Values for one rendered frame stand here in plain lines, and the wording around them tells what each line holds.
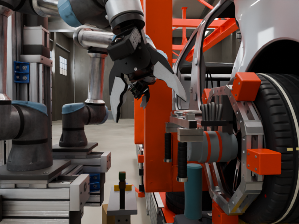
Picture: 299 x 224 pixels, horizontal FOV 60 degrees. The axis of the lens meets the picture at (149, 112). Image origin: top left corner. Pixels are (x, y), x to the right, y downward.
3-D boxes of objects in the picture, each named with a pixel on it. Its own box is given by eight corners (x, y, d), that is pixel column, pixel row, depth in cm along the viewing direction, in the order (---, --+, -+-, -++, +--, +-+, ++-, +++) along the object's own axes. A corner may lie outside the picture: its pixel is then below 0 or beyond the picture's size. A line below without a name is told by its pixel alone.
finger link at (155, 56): (180, 68, 50) (146, 43, 52) (179, 66, 48) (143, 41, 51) (165, 88, 51) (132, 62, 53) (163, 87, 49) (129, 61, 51)
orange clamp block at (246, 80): (255, 101, 99) (262, 81, 94) (235, 101, 99) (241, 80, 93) (248, 91, 105) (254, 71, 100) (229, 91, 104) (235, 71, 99)
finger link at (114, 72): (126, 101, 53) (140, 60, 53) (123, 100, 52) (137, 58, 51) (107, 94, 55) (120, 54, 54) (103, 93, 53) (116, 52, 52)
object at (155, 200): (170, 241, 165) (170, 207, 164) (155, 242, 164) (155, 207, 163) (143, 160, 411) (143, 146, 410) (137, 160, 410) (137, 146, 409)
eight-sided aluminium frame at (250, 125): (263, 234, 92) (264, 80, 90) (244, 235, 91) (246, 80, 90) (212, 186, 146) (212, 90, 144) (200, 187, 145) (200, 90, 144)
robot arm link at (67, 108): (57, 127, 142) (57, 102, 141) (79, 126, 152) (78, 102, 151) (69, 128, 134) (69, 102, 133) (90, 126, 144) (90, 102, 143)
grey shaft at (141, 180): (144, 198, 274) (144, 151, 273) (139, 198, 274) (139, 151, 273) (143, 195, 283) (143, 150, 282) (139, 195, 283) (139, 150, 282)
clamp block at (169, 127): (183, 132, 131) (183, 122, 130) (165, 132, 130) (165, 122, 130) (181, 131, 136) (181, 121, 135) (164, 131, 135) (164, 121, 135)
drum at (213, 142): (239, 165, 111) (239, 132, 111) (190, 166, 109) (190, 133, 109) (226, 158, 125) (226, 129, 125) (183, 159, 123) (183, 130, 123)
